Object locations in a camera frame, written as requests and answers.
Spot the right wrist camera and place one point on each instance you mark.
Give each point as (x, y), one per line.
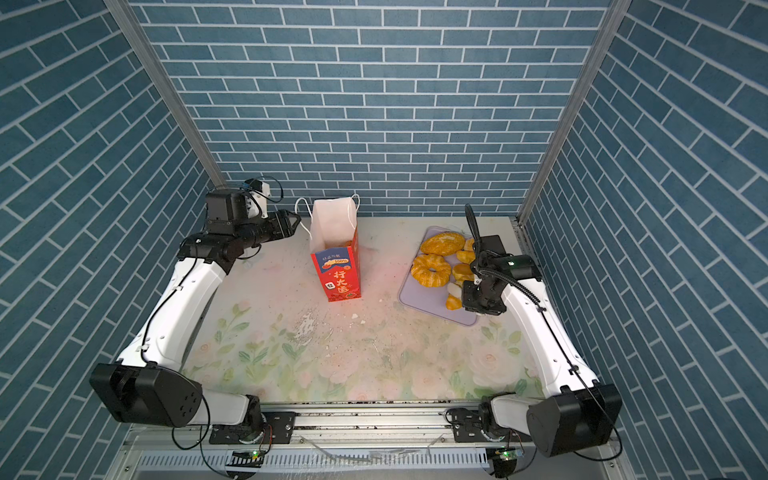
(491, 245)

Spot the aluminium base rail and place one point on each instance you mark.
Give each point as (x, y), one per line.
(358, 441)

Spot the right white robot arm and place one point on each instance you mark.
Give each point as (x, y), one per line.
(577, 411)

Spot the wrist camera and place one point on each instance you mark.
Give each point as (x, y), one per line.
(491, 245)
(230, 206)

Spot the small yellow egg tart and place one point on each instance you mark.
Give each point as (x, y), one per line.
(462, 272)

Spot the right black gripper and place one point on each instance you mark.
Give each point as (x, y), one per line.
(469, 302)

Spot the red white paper bag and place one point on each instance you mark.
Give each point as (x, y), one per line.
(333, 233)

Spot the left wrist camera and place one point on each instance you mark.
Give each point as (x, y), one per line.
(230, 206)

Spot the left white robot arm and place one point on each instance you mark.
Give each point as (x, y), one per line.
(144, 384)

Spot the lavender plastic tray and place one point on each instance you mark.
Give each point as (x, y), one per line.
(432, 300)

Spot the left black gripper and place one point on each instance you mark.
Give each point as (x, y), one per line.
(279, 224)

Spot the braided wreath bread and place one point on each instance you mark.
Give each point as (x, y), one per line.
(431, 270)

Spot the long seeded bread loaf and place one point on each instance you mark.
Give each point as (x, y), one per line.
(443, 244)

